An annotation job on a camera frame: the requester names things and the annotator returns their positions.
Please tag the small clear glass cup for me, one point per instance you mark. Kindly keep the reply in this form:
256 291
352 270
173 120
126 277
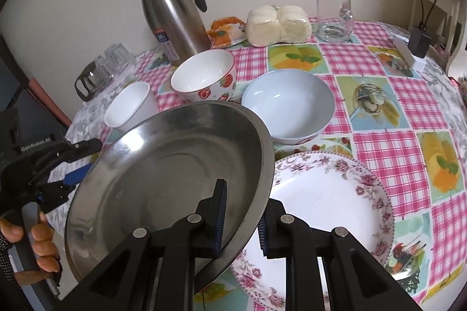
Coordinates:
122 54
109 65

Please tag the black charger plug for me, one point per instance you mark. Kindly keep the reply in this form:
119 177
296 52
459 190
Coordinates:
419 41

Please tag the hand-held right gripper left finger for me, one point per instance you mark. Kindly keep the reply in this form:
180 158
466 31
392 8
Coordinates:
219 220

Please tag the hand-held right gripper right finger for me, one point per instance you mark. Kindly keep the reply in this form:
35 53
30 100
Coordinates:
263 238

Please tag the white bowl strawberry print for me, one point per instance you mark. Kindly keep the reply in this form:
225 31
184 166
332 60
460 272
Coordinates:
200 74

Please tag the person's left hand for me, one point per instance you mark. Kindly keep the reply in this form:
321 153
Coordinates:
43 252

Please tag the white square bowl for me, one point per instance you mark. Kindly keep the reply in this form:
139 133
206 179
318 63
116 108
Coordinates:
126 106

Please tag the pink checked tablecloth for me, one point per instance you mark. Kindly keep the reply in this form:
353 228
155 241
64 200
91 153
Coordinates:
383 96

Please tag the bag of steamed buns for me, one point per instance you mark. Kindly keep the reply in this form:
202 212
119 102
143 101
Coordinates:
277 24

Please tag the stainless steel plate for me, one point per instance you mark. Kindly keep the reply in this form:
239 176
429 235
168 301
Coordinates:
146 187

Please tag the floral rimmed white plate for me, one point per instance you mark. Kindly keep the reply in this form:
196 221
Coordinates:
321 201

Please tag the glass coffee pot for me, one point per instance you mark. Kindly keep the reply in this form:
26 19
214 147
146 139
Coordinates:
91 77

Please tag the clear glass mug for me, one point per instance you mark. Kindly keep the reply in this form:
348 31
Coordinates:
334 19

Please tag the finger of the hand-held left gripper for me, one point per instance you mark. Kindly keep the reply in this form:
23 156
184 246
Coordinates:
78 175
85 147

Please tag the stainless steel thermos jug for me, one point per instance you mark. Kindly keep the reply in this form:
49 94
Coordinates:
171 12

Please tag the large pale blue bowl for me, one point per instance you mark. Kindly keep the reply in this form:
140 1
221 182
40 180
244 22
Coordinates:
288 103

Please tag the white power strip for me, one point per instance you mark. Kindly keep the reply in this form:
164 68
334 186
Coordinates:
405 48

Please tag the orange snack packet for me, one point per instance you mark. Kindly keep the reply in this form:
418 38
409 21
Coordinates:
224 34

